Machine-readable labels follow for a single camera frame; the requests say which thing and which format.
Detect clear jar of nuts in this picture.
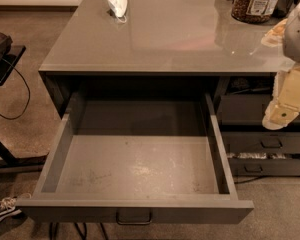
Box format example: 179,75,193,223
231,0,278,24

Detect grey cabinet counter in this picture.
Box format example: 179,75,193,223
39,0,293,111

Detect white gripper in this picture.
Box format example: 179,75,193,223
261,17,300,130

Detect white face mask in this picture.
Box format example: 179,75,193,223
107,0,128,23

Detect black side stand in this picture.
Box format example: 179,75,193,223
0,32,47,170

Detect black white sneaker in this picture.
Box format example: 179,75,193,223
0,193,32,223

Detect right upper dark drawer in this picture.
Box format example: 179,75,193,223
217,93,300,126

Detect black cable on floor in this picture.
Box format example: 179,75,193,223
0,55,32,121

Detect black cables under drawer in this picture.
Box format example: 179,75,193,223
48,221,110,240

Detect right lower dark drawer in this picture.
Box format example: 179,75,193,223
229,158,300,176

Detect right middle dark drawer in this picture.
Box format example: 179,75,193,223
222,132,300,154

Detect dark drawer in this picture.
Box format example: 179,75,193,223
217,93,300,126
229,158,300,176
222,132,300,154

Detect grey top drawer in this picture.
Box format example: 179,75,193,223
17,93,254,225

